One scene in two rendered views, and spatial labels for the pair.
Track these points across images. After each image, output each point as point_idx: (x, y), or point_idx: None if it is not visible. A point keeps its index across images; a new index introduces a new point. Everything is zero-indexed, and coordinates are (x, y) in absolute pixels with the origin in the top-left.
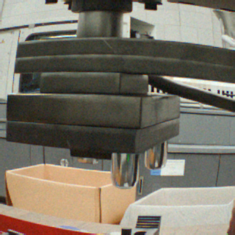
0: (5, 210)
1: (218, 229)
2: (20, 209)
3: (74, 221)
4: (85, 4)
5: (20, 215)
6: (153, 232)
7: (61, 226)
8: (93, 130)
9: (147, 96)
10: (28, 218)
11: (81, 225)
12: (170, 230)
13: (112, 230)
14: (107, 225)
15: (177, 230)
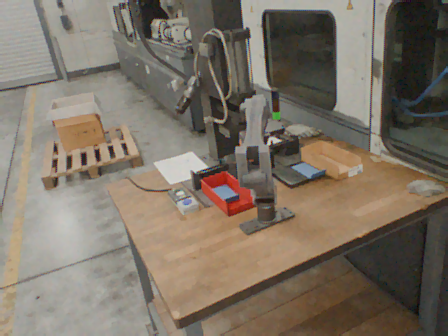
0: (158, 250)
1: (129, 201)
2: (143, 253)
3: (137, 235)
4: None
5: (158, 243)
6: (201, 169)
7: (188, 201)
8: None
9: None
10: (159, 239)
11: (144, 229)
12: (133, 211)
13: (143, 221)
14: (133, 227)
15: (131, 210)
